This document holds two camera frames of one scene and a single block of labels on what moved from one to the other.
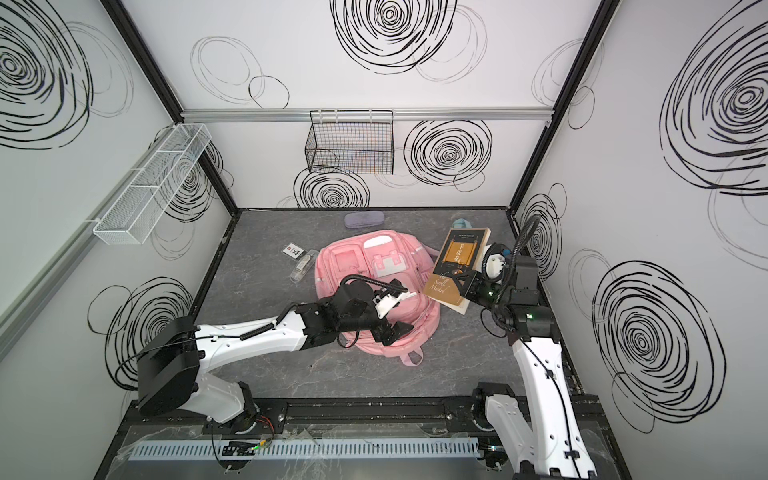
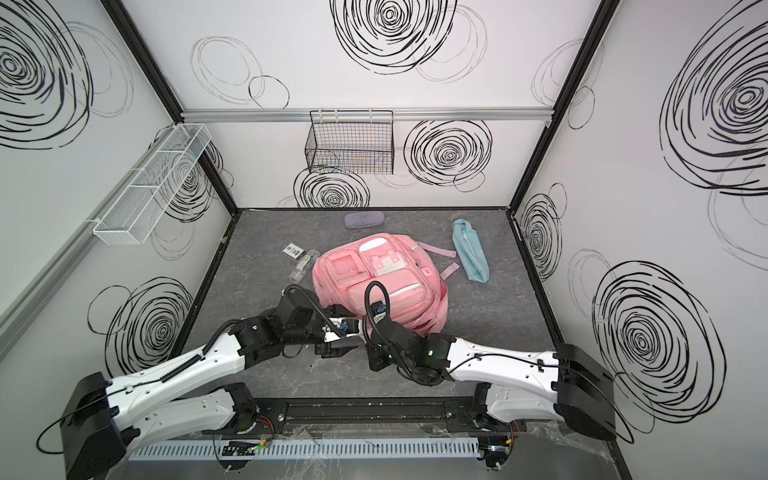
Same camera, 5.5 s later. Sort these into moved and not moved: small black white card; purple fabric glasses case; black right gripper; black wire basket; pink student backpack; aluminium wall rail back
Moved: black right gripper; pink student backpack
Not moved: black wire basket; purple fabric glasses case; small black white card; aluminium wall rail back
